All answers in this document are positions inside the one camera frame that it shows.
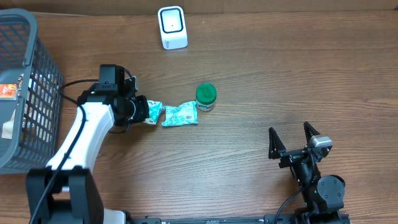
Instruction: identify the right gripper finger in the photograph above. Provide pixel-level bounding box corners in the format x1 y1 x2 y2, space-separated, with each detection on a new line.
303 121 320 145
269 127 286 159

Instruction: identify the teal tissue pack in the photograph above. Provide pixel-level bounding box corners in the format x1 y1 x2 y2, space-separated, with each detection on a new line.
144 100 164 125

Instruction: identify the teal packet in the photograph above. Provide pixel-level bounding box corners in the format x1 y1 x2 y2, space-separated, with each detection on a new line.
162 101 198 127

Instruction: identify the green lid jar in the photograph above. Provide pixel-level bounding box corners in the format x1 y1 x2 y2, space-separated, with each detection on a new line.
195 83 217 111

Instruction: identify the brown white snack bag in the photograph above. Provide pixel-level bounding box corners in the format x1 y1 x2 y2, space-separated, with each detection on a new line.
1 111 16 139

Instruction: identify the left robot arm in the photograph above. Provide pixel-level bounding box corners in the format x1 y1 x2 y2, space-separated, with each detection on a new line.
26 64 149 223

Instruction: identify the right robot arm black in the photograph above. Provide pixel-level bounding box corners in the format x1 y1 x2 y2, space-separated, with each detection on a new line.
264 121 351 224

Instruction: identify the white barcode scanner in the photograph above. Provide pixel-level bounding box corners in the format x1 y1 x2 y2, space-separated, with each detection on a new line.
157 6 188 50

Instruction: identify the grey plastic shopping basket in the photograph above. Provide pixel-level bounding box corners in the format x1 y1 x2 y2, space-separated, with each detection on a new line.
1 9 63 174

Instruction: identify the orange snack packet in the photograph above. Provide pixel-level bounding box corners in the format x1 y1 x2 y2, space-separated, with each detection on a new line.
0 83 17 100

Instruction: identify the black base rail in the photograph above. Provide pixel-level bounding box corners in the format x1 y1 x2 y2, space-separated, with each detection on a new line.
124 213 352 224

